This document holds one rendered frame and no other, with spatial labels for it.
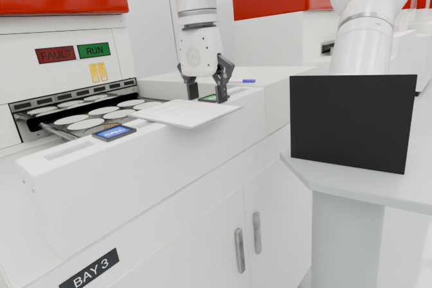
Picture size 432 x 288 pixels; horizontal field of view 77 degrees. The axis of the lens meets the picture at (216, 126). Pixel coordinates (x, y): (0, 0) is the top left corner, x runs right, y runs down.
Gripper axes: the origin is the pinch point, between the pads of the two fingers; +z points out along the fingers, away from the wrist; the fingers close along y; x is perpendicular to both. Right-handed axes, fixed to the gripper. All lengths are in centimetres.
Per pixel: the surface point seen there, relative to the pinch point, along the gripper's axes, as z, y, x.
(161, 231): 21.1, 4.8, -21.5
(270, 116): 9.9, 4.8, 19.6
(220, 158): 13.6, 4.8, -2.8
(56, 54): -13, -57, -10
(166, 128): 1.9, 4.8, -16.3
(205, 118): 0.9, 9.8, -10.9
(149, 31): -24, -206, 133
